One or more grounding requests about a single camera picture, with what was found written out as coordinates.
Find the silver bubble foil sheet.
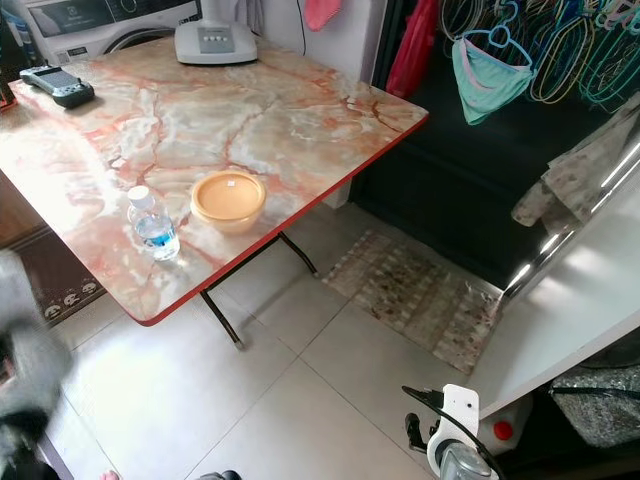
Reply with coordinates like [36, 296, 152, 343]
[550, 355, 640, 446]

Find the white refrigerator cabinet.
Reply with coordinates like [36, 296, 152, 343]
[470, 160, 640, 421]

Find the dark brown door mat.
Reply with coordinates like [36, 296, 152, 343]
[10, 228, 118, 326]

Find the orange lidded plastic bowl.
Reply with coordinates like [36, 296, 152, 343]
[190, 169, 268, 236]

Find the floral patterned cloth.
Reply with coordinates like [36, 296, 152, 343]
[510, 100, 640, 231]

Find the clear water bottle blue label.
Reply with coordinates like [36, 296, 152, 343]
[127, 185, 181, 262]

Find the teal underwear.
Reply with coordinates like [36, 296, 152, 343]
[452, 35, 536, 125]

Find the marble top folding table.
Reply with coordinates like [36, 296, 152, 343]
[0, 35, 429, 351]

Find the yellow green clothes hanger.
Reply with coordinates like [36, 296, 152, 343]
[530, 0, 601, 106]

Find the red cloth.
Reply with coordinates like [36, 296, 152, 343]
[385, 0, 441, 99]

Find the teal clothes hanger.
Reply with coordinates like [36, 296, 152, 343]
[580, 0, 640, 109]

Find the blue plastic clothes hanger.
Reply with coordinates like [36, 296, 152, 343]
[460, 5, 536, 66]

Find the grey black handheld controller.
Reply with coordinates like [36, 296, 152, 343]
[18, 65, 96, 109]

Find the pink cloth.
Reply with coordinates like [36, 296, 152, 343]
[305, 0, 344, 31]

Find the white fan base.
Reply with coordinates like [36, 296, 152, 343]
[174, 0, 258, 66]

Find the white washing machine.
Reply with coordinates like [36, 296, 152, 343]
[25, 0, 201, 66]

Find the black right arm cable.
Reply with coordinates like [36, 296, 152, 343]
[401, 385, 511, 480]

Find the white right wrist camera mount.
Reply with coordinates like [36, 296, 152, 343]
[428, 384, 483, 471]

